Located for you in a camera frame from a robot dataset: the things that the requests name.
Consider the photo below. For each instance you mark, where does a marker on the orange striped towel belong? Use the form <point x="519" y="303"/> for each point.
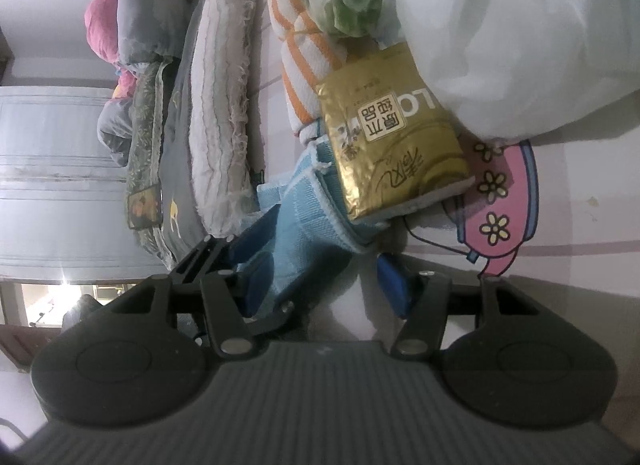
<point x="300" y="55"/>

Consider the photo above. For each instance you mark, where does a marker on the grey pillow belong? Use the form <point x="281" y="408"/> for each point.
<point x="145" y="20"/>

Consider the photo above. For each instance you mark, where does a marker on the green patterned cloth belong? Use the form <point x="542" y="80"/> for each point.
<point x="145" y="145"/>

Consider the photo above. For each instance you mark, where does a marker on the gold tissue packet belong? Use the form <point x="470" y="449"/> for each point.
<point x="390" y="145"/>

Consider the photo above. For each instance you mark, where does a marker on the white and blue cloth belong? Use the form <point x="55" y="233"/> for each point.
<point x="525" y="45"/>

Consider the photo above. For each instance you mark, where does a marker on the grey sheet with yellow prints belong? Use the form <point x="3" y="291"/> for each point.
<point x="180" y="145"/>

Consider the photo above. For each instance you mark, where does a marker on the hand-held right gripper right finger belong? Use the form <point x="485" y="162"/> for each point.
<point x="395" y="285"/>

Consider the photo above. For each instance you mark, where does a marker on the light blue towel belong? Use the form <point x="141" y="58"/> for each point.
<point x="310" y="210"/>

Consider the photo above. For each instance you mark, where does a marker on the pink quilt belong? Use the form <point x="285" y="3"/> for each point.
<point x="110" y="10"/>

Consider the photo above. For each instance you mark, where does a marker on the checked floral bedsheet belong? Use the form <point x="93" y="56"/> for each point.
<point x="575" y="205"/>

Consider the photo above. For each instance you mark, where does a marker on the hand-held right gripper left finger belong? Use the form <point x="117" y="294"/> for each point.
<point x="257" y="280"/>

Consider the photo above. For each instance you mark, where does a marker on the white fringed blanket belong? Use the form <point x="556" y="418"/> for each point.
<point x="220" y="95"/>

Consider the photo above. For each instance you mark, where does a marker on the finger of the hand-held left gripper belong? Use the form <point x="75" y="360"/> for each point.
<point x="280" y="312"/>
<point x="205" y="255"/>

